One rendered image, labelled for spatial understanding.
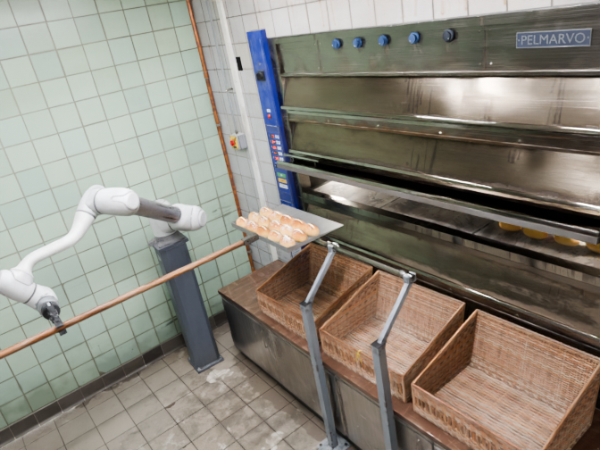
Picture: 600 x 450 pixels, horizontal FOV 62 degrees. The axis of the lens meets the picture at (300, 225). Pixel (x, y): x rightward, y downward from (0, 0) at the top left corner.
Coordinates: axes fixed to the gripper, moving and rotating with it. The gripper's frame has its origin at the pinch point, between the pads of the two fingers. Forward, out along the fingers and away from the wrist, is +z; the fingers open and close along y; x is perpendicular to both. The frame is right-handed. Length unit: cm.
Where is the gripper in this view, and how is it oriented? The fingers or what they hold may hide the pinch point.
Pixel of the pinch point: (60, 327)
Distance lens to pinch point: 237.1
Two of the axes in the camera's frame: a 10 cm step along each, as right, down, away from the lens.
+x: -7.8, 3.7, -5.0
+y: 1.7, 9.0, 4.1
